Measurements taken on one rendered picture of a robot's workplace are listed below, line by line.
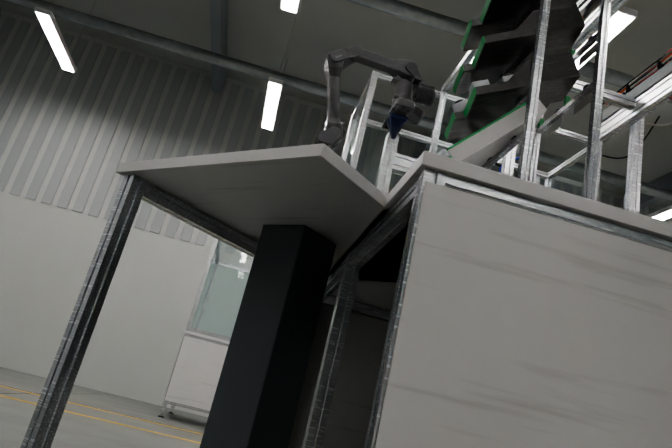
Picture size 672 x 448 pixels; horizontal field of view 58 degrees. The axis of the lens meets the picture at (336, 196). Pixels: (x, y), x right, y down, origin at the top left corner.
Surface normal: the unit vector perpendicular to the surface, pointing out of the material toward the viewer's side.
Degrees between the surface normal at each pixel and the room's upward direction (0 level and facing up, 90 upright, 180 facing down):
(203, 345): 90
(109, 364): 90
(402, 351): 90
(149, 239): 90
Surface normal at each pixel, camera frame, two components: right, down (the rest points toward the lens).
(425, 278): 0.18, -0.31
